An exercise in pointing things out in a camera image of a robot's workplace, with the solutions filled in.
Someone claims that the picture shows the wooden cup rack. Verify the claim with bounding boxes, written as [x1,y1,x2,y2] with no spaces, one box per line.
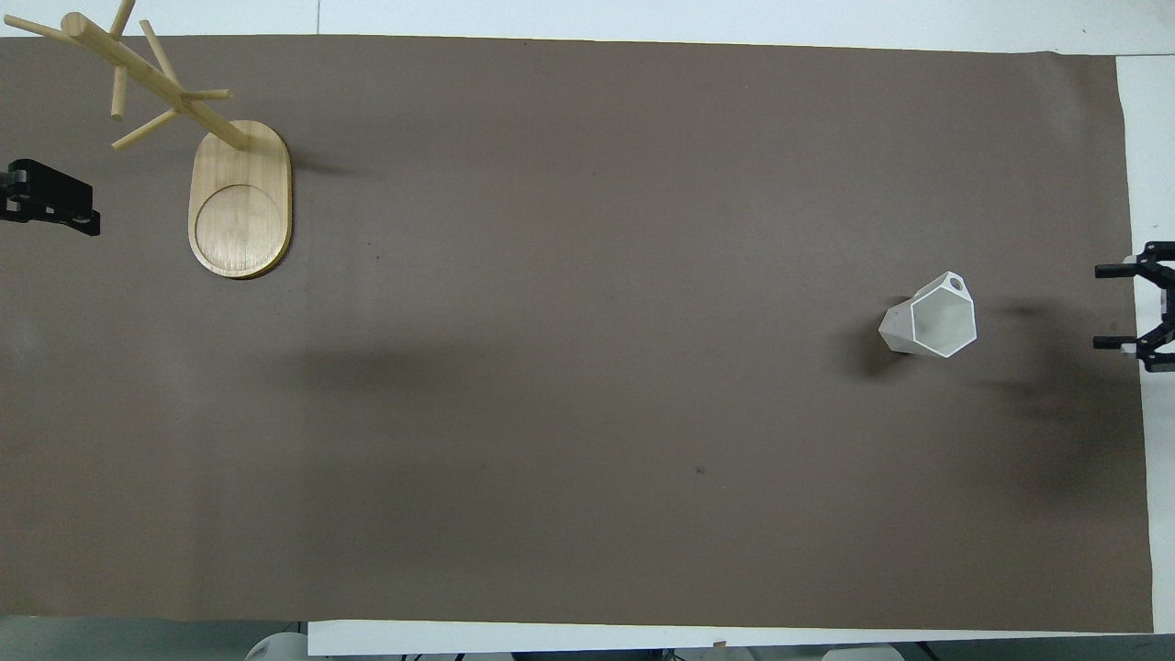
[3,0,293,280]

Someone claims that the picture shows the white hexagonal cup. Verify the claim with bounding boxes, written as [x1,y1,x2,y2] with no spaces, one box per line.
[878,272,978,358]

